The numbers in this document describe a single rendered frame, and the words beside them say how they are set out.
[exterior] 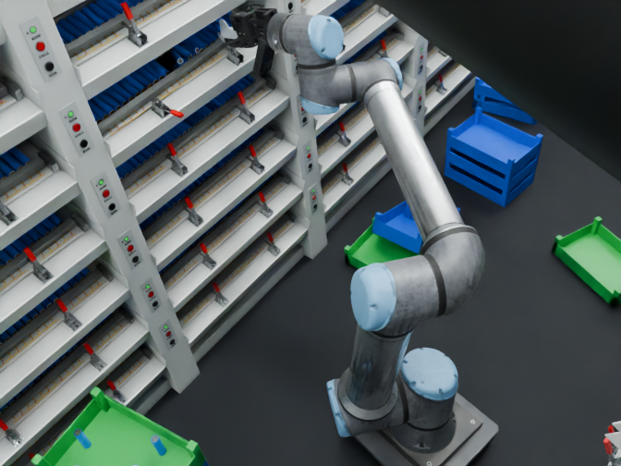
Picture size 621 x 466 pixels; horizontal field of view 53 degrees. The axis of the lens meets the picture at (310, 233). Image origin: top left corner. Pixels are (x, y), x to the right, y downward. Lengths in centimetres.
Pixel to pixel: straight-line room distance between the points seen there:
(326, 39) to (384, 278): 58
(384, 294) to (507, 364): 109
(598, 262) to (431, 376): 101
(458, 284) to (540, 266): 129
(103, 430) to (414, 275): 84
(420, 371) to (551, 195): 123
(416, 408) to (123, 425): 72
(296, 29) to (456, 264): 65
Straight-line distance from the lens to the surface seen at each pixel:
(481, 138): 267
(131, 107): 158
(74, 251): 160
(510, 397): 209
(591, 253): 251
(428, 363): 170
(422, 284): 112
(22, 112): 138
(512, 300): 231
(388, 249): 241
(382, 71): 150
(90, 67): 145
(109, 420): 160
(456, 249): 117
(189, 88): 165
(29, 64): 134
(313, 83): 147
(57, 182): 149
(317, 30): 143
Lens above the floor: 179
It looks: 46 degrees down
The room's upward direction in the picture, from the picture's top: 8 degrees counter-clockwise
